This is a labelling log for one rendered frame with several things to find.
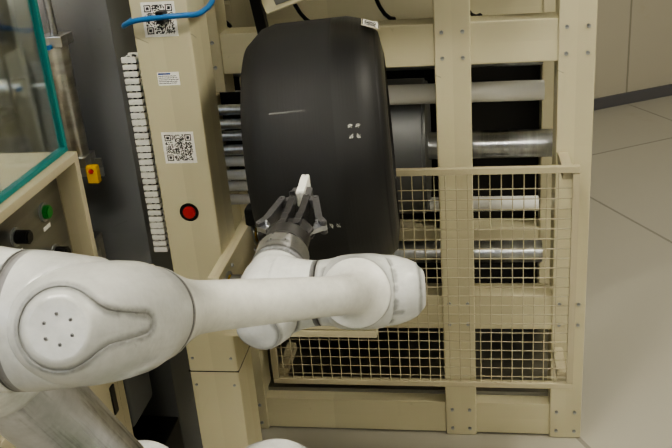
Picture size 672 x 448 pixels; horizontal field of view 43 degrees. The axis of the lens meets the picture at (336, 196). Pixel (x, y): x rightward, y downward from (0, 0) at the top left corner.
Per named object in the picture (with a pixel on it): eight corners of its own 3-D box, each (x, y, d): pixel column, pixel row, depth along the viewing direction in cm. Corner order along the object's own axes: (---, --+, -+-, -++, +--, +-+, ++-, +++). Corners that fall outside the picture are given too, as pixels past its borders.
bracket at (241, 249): (212, 315, 195) (207, 277, 192) (252, 240, 232) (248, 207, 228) (226, 315, 195) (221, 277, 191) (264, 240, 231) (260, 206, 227)
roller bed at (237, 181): (216, 208, 241) (202, 107, 230) (229, 188, 255) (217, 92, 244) (284, 207, 238) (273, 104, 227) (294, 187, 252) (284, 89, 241)
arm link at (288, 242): (246, 248, 136) (254, 228, 141) (254, 294, 141) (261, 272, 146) (302, 248, 135) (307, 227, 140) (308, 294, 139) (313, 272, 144)
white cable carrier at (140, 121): (154, 252, 205) (120, 57, 187) (160, 243, 210) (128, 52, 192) (171, 252, 205) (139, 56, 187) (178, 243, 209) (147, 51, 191)
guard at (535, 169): (273, 383, 264) (247, 173, 238) (274, 380, 266) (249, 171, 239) (572, 389, 250) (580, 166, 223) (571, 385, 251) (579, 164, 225)
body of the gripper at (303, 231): (306, 232, 140) (314, 203, 148) (256, 233, 141) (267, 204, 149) (311, 269, 144) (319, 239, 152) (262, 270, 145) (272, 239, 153)
